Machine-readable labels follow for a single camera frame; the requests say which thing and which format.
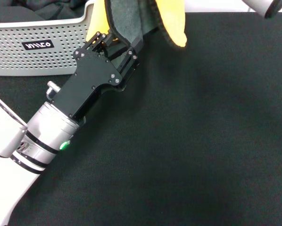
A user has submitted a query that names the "dark cloth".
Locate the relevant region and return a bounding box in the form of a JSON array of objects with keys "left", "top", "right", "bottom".
[{"left": 0, "top": 0, "right": 88, "bottom": 24}]

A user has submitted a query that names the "yellow and grey towel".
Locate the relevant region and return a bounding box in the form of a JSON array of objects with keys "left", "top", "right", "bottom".
[{"left": 85, "top": 0, "right": 188, "bottom": 49}]

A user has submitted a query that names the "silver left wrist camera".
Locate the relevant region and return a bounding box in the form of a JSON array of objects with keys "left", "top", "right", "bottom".
[{"left": 0, "top": 90, "right": 29, "bottom": 158}]

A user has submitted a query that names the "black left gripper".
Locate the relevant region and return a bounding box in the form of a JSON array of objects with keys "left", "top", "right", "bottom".
[{"left": 52, "top": 31, "right": 143, "bottom": 123}]

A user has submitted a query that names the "grey perforated storage box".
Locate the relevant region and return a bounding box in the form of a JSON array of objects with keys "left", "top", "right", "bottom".
[{"left": 0, "top": 0, "right": 95, "bottom": 77}]

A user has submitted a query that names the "black tablecloth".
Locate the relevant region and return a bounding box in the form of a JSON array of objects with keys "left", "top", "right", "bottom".
[{"left": 0, "top": 11, "right": 282, "bottom": 226}]

